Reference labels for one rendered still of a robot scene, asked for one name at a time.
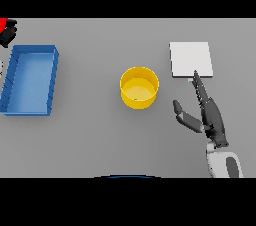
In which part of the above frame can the blue tray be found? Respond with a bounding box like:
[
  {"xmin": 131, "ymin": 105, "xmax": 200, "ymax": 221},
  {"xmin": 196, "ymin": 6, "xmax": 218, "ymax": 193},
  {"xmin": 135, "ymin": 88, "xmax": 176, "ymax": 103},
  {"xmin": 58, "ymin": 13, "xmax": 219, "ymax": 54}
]
[{"xmin": 0, "ymin": 44, "xmax": 60, "ymax": 117}]

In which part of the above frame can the red beaker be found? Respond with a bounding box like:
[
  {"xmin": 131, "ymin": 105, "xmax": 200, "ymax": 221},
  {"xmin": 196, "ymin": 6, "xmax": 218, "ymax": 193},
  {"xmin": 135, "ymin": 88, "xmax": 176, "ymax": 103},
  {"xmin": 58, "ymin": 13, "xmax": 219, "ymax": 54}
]
[{"xmin": 0, "ymin": 17, "xmax": 9, "ymax": 34}]

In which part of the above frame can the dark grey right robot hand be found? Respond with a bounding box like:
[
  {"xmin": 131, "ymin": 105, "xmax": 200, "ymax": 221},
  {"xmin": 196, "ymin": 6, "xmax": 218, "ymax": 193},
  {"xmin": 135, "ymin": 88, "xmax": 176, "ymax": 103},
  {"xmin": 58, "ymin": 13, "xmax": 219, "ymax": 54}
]
[{"xmin": 172, "ymin": 69, "xmax": 230, "ymax": 149}]

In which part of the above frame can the yellow bowl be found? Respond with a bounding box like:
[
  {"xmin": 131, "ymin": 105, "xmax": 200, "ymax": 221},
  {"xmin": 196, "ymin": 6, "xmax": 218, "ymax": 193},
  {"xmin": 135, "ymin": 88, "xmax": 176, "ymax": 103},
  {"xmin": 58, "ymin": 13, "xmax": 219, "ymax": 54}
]
[{"xmin": 119, "ymin": 66, "xmax": 161, "ymax": 110}]

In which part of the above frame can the pale square measuring scale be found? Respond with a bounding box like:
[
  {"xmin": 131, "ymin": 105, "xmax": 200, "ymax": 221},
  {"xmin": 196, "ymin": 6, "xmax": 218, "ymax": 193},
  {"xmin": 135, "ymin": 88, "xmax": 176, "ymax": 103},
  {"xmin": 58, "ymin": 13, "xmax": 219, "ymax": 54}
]
[{"xmin": 168, "ymin": 41, "xmax": 214, "ymax": 79}]

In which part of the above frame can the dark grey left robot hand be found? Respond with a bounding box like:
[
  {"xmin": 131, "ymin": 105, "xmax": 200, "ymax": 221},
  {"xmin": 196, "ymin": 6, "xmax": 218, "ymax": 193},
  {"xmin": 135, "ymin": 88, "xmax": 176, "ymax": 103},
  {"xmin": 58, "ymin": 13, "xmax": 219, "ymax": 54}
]
[{"xmin": 0, "ymin": 19, "xmax": 18, "ymax": 49}]

